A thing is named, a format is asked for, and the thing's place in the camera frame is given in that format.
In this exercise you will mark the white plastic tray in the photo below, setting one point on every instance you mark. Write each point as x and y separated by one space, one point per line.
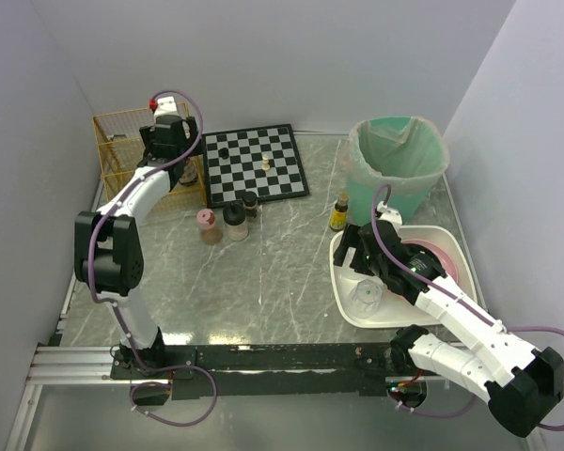
395 312

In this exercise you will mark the black chess pawn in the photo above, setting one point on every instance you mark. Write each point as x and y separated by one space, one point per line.
224 153

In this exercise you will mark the black lid seasoning jar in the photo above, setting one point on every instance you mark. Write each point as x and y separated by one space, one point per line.
234 216

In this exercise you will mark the clear faceted glass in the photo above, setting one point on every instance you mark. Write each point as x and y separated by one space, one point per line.
365 299

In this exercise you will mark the black white chessboard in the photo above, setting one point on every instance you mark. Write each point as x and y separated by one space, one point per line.
227 179

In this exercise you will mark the small dark pepper shaker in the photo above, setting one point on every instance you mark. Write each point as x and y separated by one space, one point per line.
251 206

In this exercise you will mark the pink lid spice jar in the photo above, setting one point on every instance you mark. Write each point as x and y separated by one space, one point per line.
210 233

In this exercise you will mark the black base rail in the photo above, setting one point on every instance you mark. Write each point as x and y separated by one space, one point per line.
365 369

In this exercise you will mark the pink plate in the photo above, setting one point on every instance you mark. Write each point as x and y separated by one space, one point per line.
446 261

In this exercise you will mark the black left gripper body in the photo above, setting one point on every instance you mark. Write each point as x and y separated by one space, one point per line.
148 136

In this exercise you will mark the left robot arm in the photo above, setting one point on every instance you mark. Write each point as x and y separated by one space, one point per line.
107 250

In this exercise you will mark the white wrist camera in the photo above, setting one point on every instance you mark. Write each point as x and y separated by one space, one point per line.
165 106
391 215

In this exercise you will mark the yellow wire basket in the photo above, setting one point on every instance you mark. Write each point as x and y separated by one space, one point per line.
120 150

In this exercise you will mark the yellow label sauce bottle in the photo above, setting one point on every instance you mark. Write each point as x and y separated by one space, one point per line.
338 217

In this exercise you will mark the white chess pawn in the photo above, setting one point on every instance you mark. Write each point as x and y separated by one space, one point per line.
265 163

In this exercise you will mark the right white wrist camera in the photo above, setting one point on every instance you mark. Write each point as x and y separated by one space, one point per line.
391 215

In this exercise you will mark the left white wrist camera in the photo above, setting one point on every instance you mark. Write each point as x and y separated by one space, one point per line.
165 106

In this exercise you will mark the black plate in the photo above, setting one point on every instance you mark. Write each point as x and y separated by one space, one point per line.
418 250

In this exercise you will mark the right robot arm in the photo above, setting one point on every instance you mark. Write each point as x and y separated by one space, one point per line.
520 383

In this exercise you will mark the clear trash bag liner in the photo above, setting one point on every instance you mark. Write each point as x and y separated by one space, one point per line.
399 145

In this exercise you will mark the green plastic trash bin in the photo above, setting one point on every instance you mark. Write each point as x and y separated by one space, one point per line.
404 188

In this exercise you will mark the clear vinegar bottle red label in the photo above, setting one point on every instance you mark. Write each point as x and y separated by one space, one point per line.
189 176

